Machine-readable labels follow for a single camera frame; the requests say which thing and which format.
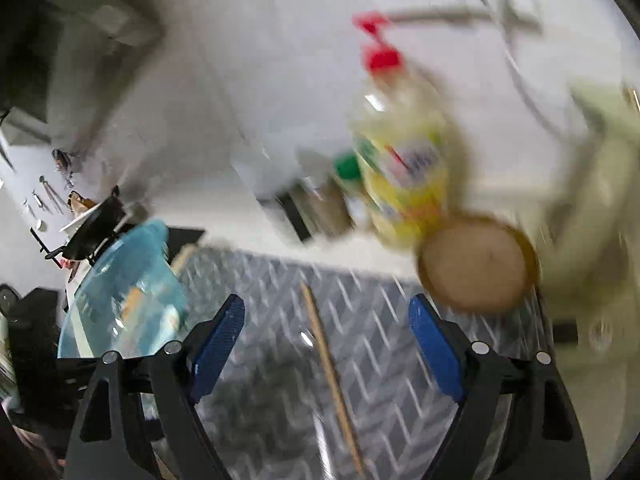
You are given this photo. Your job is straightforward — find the blue glass bowl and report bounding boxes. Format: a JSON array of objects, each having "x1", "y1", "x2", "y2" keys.
[{"x1": 57, "y1": 219, "x2": 188, "y2": 361}]

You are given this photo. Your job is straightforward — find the black stove top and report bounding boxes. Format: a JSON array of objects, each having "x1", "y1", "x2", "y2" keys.
[{"x1": 165, "y1": 227, "x2": 206, "y2": 256}]

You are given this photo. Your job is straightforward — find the grey chevron mat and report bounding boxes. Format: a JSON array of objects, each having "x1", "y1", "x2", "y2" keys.
[{"x1": 145, "y1": 247, "x2": 556, "y2": 480}]

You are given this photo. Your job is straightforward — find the white power cable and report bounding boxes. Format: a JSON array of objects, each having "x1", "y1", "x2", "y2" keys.
[{"x1": 500, "y1": 0, "x2": 591, "y2": 146}]

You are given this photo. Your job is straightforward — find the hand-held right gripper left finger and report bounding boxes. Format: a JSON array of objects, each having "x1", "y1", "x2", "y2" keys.
[{"x1": 62, "y1": 294, "x2": 247, "y2": 480}]

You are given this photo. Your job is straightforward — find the yellow dish soap bottle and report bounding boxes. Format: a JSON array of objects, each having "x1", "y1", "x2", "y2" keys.
[{"x1": 350, "y1": 12, "x2": 468, "y2": 251}]

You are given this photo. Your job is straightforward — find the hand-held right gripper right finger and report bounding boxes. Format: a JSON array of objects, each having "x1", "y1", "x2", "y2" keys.
[{"x1": 407, "y1": 294, "x2": 593, "y2": 480}]

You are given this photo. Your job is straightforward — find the green cap spice jar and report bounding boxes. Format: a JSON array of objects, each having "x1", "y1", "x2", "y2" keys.
[{"x1": 332, "y1": 152, "x2": 373, "y2": 231}]

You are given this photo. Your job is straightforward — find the steel range hood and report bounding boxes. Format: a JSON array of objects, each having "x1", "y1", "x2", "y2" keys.
[{"x1": 0, "y1": 0, "x2": 166, "y2": 126}]

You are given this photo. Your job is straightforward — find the long single chopstick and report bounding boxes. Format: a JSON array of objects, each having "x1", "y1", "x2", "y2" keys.
[{"x1": 300, "y1": 282, "x2": 366, "y2": 476}]

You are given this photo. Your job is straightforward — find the hanging kitchen tools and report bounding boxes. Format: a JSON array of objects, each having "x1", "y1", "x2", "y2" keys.
[{"x1": 20, "y1": 175, "x2": 68, "y2": 231}]

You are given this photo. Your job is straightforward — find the glass spice jar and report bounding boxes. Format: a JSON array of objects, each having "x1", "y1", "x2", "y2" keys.
[
  {"x1": 232, "y1": 150, "x2": 321, "y2": 246},
  {"x1": 295, "y1": 175, "x2": 351, "y2": 241}
]

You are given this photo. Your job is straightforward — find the black wok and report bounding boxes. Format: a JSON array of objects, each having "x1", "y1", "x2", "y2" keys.
[{"x1": 45, "y1": 187, "x2": 136, "y2": 261}]

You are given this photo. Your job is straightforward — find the pale green glass kettle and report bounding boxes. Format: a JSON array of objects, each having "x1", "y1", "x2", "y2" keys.
[{"x1": 540, "y1": 82, "x2": 640, "y2": 301}]

